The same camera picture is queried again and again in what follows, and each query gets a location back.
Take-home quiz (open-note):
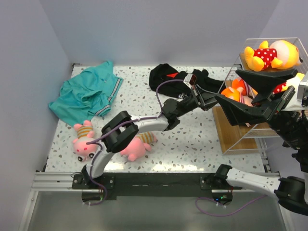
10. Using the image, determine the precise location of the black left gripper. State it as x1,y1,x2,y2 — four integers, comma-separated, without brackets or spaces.
176,85,218,118

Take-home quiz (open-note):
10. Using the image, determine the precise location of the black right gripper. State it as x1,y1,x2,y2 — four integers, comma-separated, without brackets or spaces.
212,65,308,147

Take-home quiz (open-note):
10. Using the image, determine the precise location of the black-haired doll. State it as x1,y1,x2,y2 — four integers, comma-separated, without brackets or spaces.
231,77,257,98
221,87,252,106

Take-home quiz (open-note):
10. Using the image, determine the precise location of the yellow polka-dot plush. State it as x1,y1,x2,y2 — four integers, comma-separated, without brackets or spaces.
244,40,303,72
272,73,305,95

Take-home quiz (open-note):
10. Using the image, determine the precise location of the pink pig plush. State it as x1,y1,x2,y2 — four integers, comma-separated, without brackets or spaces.
120,131,157,161
73,120,98,162

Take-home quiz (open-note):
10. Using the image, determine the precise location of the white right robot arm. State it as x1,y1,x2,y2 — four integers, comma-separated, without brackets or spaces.
214,69,308,215

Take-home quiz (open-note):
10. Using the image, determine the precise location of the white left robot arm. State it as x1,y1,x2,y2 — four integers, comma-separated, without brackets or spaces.
81,87,218,189

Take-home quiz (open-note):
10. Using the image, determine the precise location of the black printed shirt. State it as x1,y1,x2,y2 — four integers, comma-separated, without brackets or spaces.
149,64,225,99

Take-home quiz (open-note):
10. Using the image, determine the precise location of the teal striped-trim shirt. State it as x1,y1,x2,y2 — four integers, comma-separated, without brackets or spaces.
49,61,123,126

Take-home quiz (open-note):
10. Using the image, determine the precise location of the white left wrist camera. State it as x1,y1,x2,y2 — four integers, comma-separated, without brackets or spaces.
183,73,197,89

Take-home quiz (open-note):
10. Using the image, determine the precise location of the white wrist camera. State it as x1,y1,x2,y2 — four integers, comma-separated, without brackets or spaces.
183,73,197,89
297,72,308,107

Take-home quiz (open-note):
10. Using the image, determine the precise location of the white wire wooden shelf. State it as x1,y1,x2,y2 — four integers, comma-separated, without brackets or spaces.
212,37,308,155

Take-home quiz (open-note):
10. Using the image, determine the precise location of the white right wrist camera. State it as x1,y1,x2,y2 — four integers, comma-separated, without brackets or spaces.
297,72,308,107

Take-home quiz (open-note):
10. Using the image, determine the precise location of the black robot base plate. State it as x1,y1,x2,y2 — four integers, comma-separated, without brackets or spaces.
72,173,233,202

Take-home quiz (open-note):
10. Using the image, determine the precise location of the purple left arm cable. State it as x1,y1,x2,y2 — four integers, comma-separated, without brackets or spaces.
83,79,187,205

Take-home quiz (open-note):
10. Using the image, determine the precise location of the aluminium frame rail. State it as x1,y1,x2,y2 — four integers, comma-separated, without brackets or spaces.
23,172,286,231

